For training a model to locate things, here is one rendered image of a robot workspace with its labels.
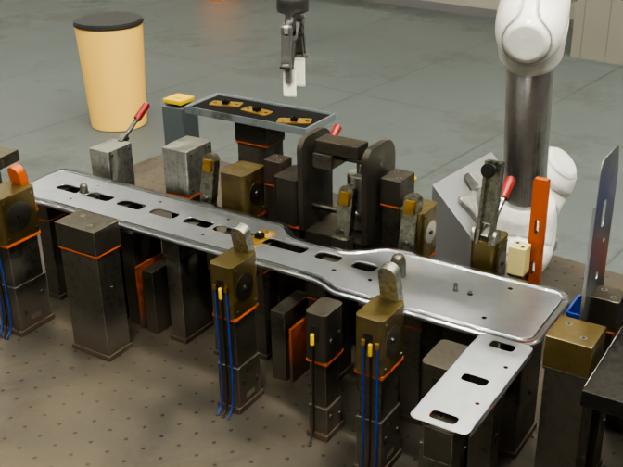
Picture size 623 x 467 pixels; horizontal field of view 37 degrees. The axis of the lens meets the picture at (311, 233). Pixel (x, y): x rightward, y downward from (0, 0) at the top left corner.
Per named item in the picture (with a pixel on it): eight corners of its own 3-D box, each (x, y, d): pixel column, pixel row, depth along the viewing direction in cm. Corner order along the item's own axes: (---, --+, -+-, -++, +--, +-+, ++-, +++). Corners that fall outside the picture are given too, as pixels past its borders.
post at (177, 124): (172, 254, 265) (158, 106, 246) (189, 244, 271) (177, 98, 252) (193, 260, 261) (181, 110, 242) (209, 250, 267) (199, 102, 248)
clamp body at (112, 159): (103, 272, 256) (87, 147, 241) (133, 256, 265) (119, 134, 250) (122, 278, 253) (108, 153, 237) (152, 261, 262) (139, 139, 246)
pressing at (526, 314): (-4, 198, 230) (-5, 193, 229) (64, 170, 247) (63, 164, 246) (534, 353, 162) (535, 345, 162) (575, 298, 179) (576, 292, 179)
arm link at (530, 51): (557, 237, 238) (547, 300, 223) (493, 231, 242) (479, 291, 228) (581, -40, 185) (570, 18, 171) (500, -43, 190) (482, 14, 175)
